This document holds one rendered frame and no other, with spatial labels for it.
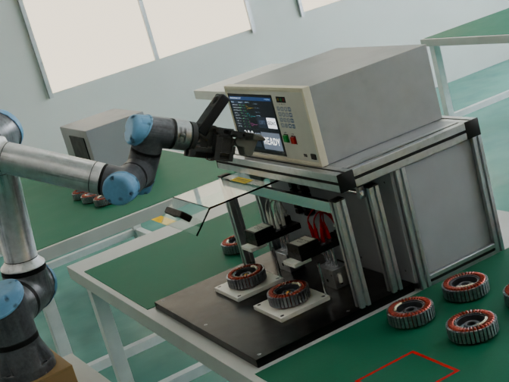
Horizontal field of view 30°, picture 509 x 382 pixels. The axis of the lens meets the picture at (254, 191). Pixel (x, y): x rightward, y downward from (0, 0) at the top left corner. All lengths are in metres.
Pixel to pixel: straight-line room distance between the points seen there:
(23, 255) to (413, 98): 1.08
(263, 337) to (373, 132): 0.59
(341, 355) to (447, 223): 0.49
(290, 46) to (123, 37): 1.44
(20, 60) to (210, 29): 1.51
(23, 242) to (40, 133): 4.61
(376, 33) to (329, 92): 5.97
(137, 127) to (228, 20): 5.38
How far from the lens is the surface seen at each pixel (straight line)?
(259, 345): 2.31
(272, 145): 2.55
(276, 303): 2.45
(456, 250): 2.51
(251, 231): 2.67
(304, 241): 2.47
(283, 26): 7.84
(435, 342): 2.16
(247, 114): 2.62
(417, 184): 2.40
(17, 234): 2.48
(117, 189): 2.17
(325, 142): 2.35
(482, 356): 2.07
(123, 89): 7.25
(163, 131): 2.27
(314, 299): 2.46
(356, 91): 2.40
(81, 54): 7.15
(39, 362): 2.44
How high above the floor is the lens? 1.69
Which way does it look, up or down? 15 degrees down
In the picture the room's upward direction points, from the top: 15 degrees counter-clockwise
